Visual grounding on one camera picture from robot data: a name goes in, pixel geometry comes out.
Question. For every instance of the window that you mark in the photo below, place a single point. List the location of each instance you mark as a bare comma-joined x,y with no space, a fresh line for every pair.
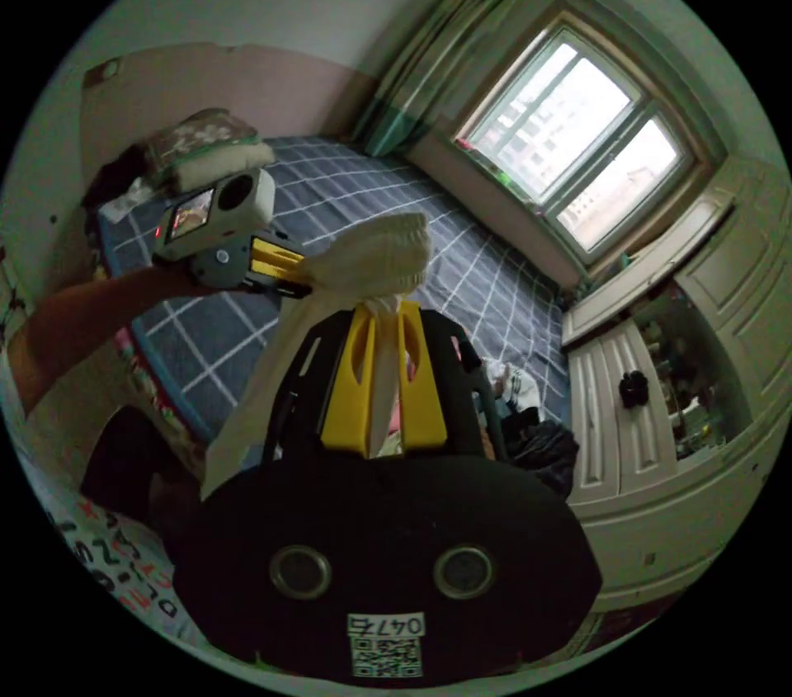
575,134

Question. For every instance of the white pillow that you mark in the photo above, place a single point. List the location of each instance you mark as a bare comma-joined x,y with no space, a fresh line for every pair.
229,165

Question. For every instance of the person's left forearm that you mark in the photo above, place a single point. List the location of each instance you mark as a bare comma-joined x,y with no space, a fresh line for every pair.
80,326

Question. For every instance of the person's body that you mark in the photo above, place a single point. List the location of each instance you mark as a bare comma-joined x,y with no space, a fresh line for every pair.
117,462

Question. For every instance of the pile of clothes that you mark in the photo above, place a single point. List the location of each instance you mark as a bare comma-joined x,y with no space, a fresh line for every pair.
538,437

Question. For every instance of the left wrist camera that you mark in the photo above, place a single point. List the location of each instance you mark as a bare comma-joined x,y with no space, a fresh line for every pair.
247,196

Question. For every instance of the white pants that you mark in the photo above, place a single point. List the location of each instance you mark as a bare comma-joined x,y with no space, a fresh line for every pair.
377,254

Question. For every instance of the person's left hand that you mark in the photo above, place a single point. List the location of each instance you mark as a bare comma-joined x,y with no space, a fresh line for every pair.
179,281

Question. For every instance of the white cupboard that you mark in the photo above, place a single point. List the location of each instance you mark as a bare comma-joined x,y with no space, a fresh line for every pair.
711,338

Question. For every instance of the bed with checked sheet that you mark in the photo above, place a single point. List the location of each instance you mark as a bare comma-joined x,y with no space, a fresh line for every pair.
383,196

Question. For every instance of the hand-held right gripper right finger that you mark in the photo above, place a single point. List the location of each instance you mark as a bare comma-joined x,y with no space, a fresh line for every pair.
424,400

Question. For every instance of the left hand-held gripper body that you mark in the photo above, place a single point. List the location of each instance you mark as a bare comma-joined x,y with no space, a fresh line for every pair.
213,264

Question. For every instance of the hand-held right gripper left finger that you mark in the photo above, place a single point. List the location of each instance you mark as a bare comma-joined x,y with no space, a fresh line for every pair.
349,394

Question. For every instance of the green curtain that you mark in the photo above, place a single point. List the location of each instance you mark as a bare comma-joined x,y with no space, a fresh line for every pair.
433,53

